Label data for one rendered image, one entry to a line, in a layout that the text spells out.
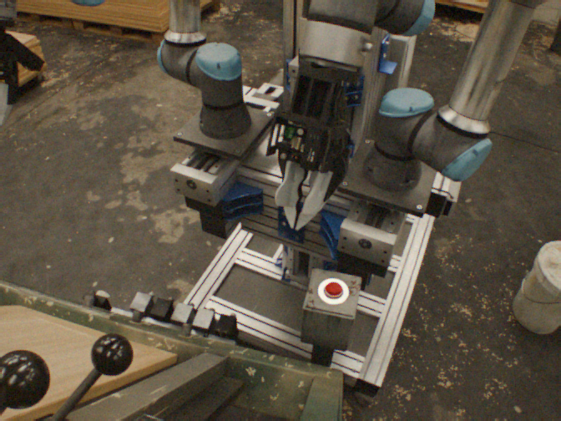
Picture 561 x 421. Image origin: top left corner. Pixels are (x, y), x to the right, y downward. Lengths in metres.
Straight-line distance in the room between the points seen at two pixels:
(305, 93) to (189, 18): 0.76
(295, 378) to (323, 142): 0.59
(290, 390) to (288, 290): 0.97
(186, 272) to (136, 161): 0.98
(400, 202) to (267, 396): 0.54
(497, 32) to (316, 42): 0.48
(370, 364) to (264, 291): 0.53
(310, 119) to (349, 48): 0.09
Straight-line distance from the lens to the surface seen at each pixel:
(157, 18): 4.23
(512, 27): 0.91
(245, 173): 1.28
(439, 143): 0.96
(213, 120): 1.23
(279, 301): 1.86
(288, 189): 0.56
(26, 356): 0.31
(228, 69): 1.16
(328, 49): 0.49
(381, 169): 1.09
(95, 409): 0.57
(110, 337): 0.41
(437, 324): 2.16
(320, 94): 0.50
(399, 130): 1.01
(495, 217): 2.73
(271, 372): 0.96
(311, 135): 0.49
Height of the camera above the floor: 1.79
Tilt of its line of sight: 46 degrees down
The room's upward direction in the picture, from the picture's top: straight up
